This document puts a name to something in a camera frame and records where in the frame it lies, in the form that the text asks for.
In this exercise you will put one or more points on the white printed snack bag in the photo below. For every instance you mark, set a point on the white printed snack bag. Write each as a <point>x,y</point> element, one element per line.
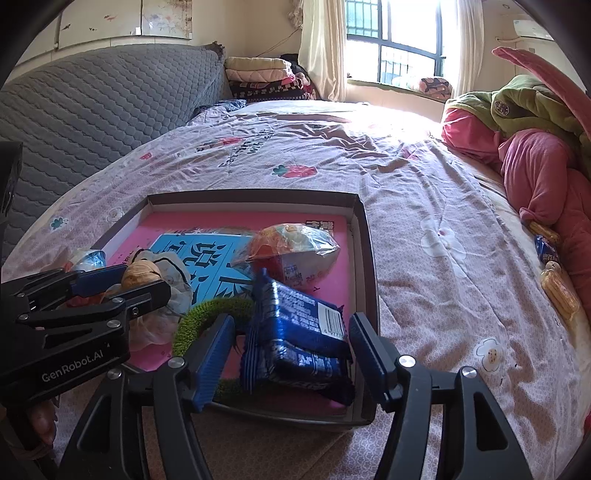
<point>295,258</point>

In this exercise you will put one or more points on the patterned folded blanket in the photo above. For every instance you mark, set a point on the patterned folded blanket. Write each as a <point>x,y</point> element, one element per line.
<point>436,86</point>

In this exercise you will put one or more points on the dark cardboard box tray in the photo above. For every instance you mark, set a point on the dark cardboard box tray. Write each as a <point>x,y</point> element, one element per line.
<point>367,277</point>

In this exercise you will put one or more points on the window ledge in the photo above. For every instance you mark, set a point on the window ledge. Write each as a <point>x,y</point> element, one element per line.
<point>392,99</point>

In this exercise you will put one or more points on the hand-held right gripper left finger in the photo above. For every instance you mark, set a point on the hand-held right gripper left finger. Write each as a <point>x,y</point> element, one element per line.
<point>212,355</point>

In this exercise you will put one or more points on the small blue candy packet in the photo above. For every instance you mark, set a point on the small blue candy packet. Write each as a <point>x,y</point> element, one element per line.
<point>547,249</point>

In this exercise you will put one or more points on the white plastic bag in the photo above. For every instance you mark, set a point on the white plastic bag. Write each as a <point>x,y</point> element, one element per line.
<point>175,277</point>

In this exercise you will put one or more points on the pink quilt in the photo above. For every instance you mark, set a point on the pink quilt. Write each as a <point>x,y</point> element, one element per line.
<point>540,69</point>

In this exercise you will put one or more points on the fish wall painting panel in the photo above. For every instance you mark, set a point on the fish wall painting panel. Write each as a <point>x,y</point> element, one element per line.
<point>101,23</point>

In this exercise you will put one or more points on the small yellow snack packet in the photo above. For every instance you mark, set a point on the small yellow snack packet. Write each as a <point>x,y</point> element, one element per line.
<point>545,232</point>

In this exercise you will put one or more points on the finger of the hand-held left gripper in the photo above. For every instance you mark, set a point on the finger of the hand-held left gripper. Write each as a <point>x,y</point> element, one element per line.
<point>147,297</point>
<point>99,279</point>

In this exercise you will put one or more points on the cream folded quilt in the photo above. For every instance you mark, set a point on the cream folded quilt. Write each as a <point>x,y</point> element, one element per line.
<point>254,69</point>

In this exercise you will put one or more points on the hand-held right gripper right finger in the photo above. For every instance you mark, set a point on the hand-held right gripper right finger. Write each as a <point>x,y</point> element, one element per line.
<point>369,360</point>

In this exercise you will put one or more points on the window with dark frame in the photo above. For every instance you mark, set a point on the window with dark frame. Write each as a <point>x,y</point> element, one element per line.
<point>415,27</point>

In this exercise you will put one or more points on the blue snack packet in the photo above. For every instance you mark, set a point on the blue snack packet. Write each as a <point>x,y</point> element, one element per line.
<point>295,332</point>

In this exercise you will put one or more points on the person's left hand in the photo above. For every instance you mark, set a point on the person's left hand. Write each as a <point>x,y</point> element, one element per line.
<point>44,422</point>

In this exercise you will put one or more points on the magenta fleece blanket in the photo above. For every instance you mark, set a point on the magenta fleece blanket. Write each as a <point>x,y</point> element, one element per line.
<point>540,170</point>

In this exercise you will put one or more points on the yellow biscuit packet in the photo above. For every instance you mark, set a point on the yellow biscuit packet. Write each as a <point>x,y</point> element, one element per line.
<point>558,288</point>

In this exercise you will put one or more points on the cream curtain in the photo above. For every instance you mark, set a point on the cream curtain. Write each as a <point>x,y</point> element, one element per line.
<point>323,46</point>
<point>466,46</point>

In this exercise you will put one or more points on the dark blue patterned cloth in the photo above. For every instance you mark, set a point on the dark blue patterned cloth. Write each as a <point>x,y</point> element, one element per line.
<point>219,110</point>

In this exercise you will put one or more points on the dark checked folded blanket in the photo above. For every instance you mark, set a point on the dark checked folded blanket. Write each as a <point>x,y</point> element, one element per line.
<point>268,90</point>

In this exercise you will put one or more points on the white air conditioner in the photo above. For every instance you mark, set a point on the white air conditioner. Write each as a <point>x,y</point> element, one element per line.
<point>531,30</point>

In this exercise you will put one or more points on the grey quilted headboard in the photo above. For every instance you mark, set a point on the grey quilted headboard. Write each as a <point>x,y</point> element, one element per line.
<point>92,115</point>

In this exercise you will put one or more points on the green blanket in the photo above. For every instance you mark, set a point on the green blanket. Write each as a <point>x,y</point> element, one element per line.
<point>531,106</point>

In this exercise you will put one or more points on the flower wall painting panel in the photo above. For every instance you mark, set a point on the flower wall painting panel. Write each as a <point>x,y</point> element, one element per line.
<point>166,18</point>

